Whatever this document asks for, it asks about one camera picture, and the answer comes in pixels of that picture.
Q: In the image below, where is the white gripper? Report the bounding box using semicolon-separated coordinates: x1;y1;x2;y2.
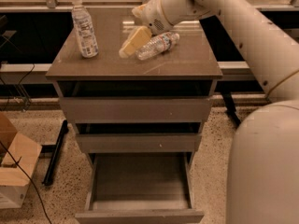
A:
119;0;173;58

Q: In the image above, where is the labelled plastic bottle white cap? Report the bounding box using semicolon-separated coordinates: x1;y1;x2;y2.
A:
71;0;98;58

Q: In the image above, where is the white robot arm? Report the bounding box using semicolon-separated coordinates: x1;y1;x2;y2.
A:
119;0;299;224

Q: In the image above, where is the clear crumpled plastic bottle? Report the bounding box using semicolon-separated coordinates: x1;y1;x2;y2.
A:
135;32;180;61

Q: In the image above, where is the grey drawer cabinet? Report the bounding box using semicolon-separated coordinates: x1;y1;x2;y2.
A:
45;7;223;224

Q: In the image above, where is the top drawer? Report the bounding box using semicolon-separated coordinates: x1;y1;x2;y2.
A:
57;80;214;123

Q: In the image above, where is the middle drawer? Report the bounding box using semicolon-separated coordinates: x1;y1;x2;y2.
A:
76;122;201;153

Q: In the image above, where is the open bottom drawer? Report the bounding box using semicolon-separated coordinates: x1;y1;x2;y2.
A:
76;153;204;224

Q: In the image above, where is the black table leg right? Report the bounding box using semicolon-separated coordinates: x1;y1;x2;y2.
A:
221;91;241;127

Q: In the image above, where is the black table leg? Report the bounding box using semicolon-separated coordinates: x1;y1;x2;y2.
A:
42;119;68;186
221;91;241;127

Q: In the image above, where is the black table leg left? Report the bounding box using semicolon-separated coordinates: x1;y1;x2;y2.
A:
42;119;68;186

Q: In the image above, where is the cardboard box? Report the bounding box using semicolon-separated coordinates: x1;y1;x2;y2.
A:
0;112;42;209

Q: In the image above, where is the black cable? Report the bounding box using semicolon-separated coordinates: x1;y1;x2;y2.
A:
0;140;53;224

